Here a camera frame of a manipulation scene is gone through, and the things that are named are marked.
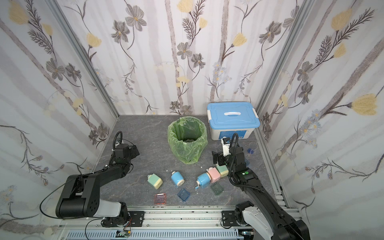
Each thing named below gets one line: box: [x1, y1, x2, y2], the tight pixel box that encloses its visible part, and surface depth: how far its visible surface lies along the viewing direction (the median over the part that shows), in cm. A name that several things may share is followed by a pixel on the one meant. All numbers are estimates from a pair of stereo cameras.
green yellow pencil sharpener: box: [215, 163, 229, 178], surface depth 85 cm
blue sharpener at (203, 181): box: [195, 172, 211, 190], surface depth 82 cm
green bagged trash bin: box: [167, 116, 208, 164], surface depth 84 cm
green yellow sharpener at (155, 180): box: [147, 173, 163, 189], surface depth 82 cm
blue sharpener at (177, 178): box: [171, 171, 185, 187], surface depth 83 cm
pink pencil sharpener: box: [206, 167, 221, 183], surface depth 84 cm
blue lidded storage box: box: [207, 101, 261, 140], surface depth 100 cm
